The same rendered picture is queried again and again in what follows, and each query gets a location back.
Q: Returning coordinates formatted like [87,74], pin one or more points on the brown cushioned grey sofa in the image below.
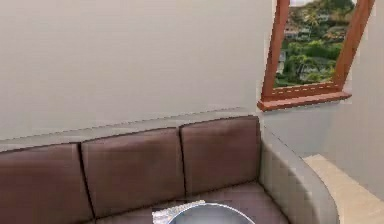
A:
[133,170]

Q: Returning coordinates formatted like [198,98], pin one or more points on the grey patterned cloth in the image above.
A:
[166,213]

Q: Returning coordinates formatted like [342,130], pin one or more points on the brown framed window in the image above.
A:
[313,50]

